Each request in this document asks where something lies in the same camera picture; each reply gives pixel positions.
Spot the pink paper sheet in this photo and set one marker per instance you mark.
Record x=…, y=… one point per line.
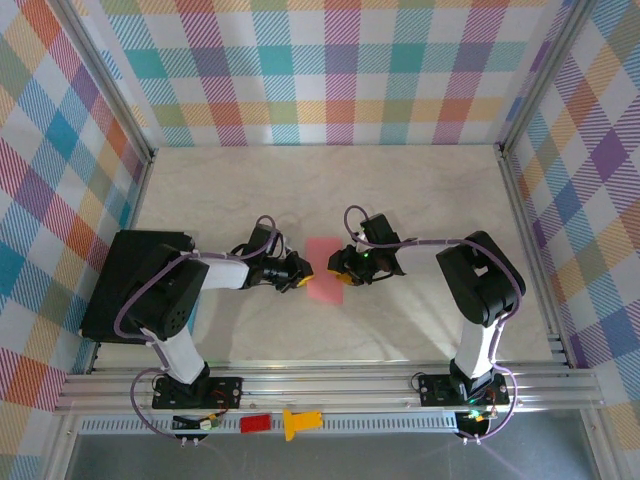
x=325, y=292

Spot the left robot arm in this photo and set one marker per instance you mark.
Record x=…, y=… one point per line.
x=182, y=357

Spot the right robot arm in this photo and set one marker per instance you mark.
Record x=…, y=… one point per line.
x=475, y=350

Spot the yellow plastic tool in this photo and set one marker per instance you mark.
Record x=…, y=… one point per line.
x=295, y=422

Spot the red plastic block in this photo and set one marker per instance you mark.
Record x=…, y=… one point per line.
x=256, y=423

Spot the green white connector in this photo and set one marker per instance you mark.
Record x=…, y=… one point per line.
x=211, y=423

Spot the black flat case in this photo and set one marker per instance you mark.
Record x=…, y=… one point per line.
x=107, y=300

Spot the small green circuit board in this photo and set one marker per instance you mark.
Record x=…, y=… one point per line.
x=473, y=415

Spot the black round disc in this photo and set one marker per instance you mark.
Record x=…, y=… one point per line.
x=475, y=429

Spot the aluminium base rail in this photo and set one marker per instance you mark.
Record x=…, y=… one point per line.
x=325, y=382

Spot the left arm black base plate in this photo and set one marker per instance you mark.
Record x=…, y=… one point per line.
x=230, y=390

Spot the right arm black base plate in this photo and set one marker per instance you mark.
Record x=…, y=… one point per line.
x=432, y=390

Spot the aluminium side rail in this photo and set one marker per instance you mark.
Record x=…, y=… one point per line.
x=516, y=200
x=136, y=200

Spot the aluminium corner post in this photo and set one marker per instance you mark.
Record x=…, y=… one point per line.
x=102, y=75
x=542, y=75

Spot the aluminium frame leg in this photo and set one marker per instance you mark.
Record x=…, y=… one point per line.
x=600, y=450
x=57, y=450

